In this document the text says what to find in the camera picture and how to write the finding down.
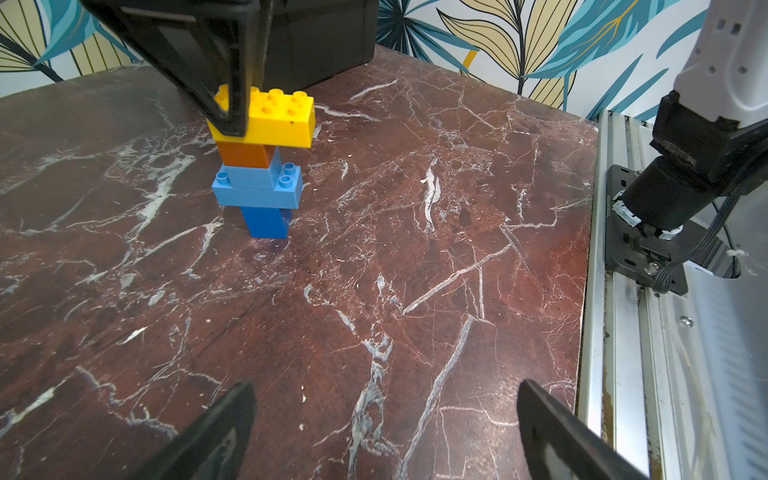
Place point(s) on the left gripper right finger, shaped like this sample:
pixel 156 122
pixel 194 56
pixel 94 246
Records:
pixel 557 445

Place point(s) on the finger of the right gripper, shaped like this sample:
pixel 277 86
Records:
pixel 214 51

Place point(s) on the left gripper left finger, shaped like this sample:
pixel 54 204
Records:
pixel 213 446

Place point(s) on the yellow lego brick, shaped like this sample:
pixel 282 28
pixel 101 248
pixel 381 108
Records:
pixel 276 118

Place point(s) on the orange lego brick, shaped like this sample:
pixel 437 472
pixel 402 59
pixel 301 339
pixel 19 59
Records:
pixel 246 155

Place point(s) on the long light blue lego brick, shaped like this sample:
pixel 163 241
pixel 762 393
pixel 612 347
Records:
pixel 278 186

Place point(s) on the dark blue lego brick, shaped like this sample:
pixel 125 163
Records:
pixel 267 223

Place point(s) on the yellow black toolbox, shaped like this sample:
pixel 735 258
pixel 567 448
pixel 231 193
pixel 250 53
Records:
pixel 312 41

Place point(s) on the aluminium front rail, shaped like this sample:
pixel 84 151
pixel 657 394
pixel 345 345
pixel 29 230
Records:
pixel 677 385

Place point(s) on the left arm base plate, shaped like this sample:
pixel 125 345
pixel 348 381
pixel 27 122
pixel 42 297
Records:
pixel 648 240

